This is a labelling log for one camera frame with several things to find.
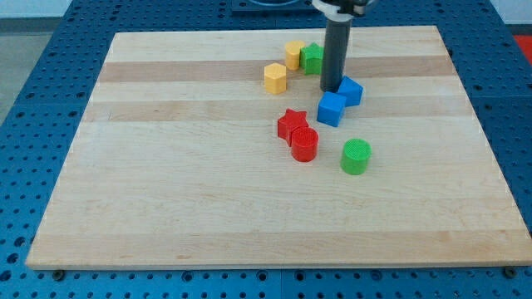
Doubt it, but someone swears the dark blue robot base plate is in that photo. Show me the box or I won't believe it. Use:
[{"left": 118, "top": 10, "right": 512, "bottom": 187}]
[{"left": 229, "top": 0, "right": 316, "bottom": 15}]

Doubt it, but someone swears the blue triangular block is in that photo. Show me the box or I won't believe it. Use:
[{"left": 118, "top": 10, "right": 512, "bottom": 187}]
[{"left": 337, "top": 76, "right": 363, "bottom": 107}]

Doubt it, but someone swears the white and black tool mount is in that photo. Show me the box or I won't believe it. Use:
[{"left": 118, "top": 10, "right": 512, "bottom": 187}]
[{"left": 311, "top": 0, "right": 377, "bottom": 21}]

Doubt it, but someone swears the green cylinder block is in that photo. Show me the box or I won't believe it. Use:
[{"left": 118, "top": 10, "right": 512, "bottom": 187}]
[{"left": 340, "top": 139, "right": 372, "bottom": 175}]

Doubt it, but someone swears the green star block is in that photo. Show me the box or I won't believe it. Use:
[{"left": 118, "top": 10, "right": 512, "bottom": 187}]
[{"left": 300, "top": 42, "right": 323, "bottom": 75}]

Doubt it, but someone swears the wooden board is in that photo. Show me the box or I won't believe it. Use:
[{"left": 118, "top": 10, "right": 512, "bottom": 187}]
[{"left": 26, "top": 26, "right": 531, "bottom": 271}]

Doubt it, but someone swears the yellow hexagon block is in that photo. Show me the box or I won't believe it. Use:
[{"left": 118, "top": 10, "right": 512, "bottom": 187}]
[{"left": 264, "top": 63, "right": 287, "bottom": 95}]

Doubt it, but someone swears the red cylinder block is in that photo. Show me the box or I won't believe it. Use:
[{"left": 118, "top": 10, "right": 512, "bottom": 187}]
[{"left": 291, "top": 127, "right": 319, "bottom": 162}]

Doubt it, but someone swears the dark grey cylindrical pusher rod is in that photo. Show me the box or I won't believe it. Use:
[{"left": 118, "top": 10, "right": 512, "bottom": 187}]
[{"left": 320, "top": 20, "right": 352, "bottom": 92}]

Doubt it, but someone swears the red star block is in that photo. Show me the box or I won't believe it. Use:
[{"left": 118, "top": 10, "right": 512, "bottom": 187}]
[{"left": 277, "top": 108, "right": 309, "bottom": 147}]

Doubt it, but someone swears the yellow cylinder block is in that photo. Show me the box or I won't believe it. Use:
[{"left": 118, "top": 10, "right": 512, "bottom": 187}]
[{"left": 284, "top": 40, "right": 306, "bottom": 71}]

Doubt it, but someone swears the blue cube block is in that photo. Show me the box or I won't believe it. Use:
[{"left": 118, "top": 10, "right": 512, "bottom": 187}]
[{"left": 317, "top": 91, "right": 347, "bottom": 127}]

